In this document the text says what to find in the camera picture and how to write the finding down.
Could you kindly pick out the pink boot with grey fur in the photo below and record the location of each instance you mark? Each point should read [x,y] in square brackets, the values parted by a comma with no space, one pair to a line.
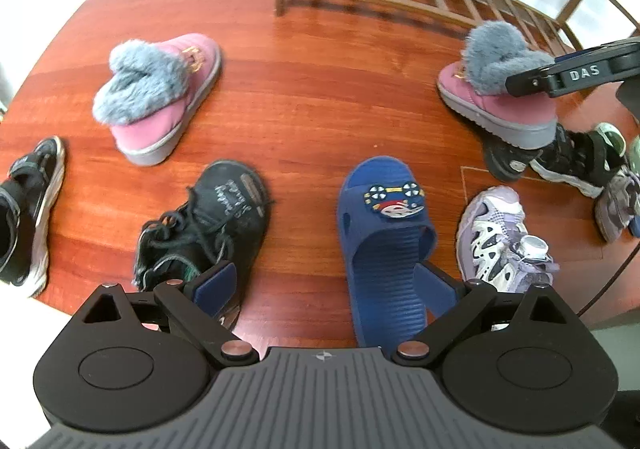
[500,109]
[150,124]

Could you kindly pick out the black leather ankle boot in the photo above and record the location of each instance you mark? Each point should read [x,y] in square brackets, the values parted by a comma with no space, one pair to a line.
[505,159]
[225,209]

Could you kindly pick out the purple and white sandal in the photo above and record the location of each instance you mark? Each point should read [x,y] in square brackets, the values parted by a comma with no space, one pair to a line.
[495,239]
[617,209]

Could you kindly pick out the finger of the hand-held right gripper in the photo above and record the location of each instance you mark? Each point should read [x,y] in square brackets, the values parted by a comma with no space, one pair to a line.
[530,81]

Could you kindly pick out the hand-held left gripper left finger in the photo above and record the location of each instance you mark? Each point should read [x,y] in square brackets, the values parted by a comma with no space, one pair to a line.
[215,286]

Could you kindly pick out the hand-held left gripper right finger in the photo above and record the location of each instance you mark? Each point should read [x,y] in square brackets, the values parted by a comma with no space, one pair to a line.
[435,286]

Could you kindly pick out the blue rubber slipper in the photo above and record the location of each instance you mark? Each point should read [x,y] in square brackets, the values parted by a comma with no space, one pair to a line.
[635,228]
[385,254]

